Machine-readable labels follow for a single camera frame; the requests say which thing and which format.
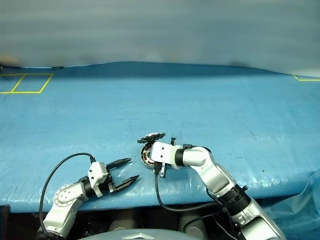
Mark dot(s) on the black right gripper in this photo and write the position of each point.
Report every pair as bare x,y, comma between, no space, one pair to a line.
163,171

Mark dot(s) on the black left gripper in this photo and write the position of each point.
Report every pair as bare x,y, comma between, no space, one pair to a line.
108,180

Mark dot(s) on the motor stator with copper windings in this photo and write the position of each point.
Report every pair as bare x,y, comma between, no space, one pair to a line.
147,156

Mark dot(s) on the grey finned rotor disc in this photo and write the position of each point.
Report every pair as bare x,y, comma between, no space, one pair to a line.
151,137

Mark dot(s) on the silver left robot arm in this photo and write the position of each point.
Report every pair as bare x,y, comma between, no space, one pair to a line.
65,200

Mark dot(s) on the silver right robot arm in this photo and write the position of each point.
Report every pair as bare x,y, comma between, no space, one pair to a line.
217,175

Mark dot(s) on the blue plastic table cover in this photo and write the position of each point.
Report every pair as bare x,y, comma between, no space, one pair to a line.
100,112

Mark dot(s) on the small black clip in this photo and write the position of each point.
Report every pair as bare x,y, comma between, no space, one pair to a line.
57,67

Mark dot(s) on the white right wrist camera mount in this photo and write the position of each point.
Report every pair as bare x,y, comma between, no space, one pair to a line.
165,155

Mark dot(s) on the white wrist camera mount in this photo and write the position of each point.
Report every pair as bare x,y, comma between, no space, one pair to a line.
96,175
165,155

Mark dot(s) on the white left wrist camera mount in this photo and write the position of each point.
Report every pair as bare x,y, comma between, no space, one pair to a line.
96,175

